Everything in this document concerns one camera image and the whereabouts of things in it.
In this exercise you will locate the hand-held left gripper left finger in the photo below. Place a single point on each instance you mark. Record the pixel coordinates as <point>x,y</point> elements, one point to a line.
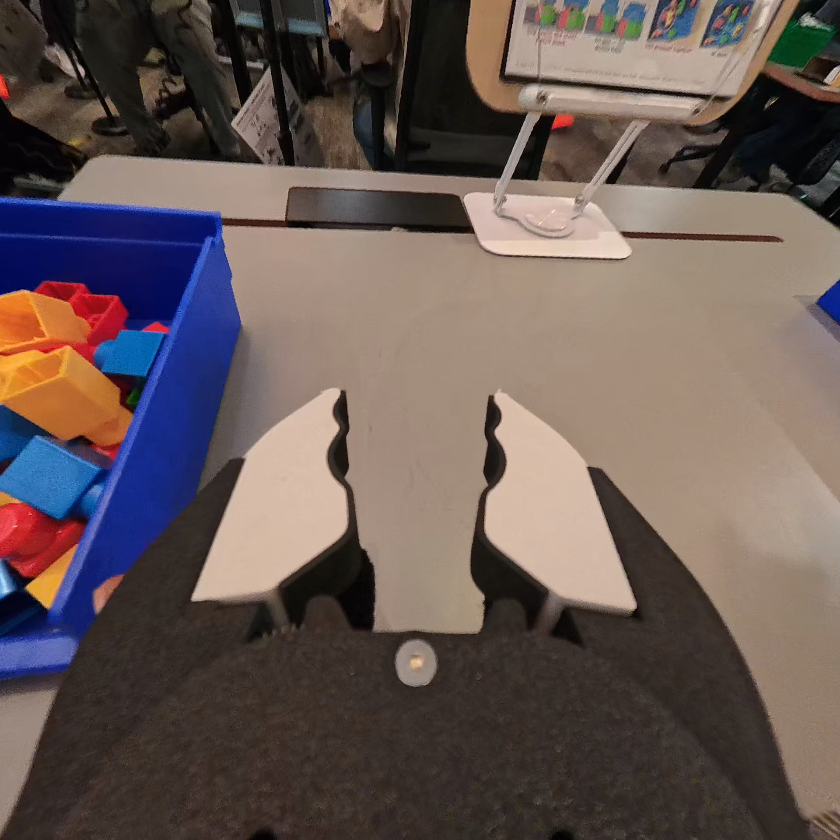
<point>282,518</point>

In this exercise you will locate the orange cone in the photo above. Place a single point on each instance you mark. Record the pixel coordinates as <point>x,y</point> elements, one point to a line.
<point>562,122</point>

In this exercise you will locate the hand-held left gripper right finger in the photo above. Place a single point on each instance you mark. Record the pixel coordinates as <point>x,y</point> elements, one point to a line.
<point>558,525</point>

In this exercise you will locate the black office chair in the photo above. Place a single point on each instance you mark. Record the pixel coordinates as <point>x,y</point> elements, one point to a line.
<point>446,98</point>

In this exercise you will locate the person's left hand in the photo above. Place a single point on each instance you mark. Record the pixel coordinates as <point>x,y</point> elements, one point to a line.
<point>108,592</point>

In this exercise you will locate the blue plastic bin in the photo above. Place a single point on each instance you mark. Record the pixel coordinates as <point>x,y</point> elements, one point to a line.
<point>170,426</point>
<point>832,305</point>

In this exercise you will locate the pile of colourful mega blocks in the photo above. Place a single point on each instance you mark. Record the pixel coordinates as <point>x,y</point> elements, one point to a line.
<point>52,387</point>

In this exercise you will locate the background office desk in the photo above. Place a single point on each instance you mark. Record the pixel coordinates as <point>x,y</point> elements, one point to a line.
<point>800,82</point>

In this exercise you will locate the white sign board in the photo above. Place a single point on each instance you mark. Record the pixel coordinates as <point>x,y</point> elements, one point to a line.
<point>262,124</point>

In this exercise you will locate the printed instruction sheet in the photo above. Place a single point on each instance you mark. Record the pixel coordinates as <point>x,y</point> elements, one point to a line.
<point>623,65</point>

